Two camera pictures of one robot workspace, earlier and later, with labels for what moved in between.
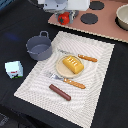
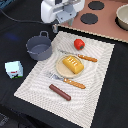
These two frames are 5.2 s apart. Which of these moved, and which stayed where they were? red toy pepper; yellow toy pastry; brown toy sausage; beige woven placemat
Moved: red toy pepper
Stayed: yellow toy pastry; beige woven placemat; brown toy sausage
